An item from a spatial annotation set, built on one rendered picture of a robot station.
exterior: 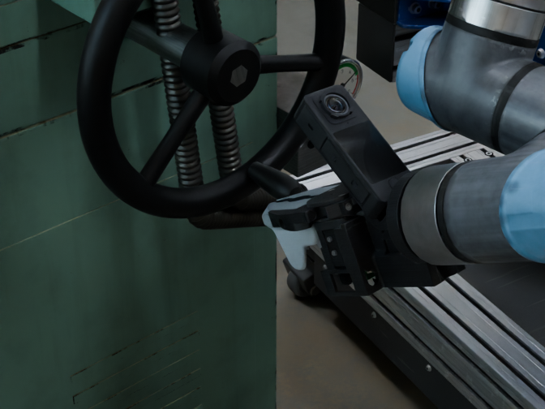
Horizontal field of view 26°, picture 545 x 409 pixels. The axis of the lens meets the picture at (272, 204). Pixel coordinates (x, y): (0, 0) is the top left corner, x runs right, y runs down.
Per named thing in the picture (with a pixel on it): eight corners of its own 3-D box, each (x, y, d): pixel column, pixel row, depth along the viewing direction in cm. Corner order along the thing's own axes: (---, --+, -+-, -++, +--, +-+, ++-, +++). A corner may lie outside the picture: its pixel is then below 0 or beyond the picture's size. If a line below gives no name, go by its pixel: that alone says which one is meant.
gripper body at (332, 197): (320, 297, 98) (418, 297, 88) (286, 200, 96) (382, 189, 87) (384, 262, 102) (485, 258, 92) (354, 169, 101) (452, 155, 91)
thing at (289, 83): (299, 179, 138) (300, 119, 134) (233, 139, 146) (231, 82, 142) (350, 155, 143) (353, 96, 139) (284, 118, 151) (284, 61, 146)
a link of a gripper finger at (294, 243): (258, 277, 105) (320, 275, 98) (236, 215, 105) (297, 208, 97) (284, 263, 107) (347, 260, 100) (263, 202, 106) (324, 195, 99)
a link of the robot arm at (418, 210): (422, 181, 83) (496, 144, 88) (379, 187, 87) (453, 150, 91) (453, 280, 84) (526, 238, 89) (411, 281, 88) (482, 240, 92)
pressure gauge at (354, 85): (321, 133, 133) (323, 68, 129) (299, 121, 136) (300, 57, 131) (362, 116, 137) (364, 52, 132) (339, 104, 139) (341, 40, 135)
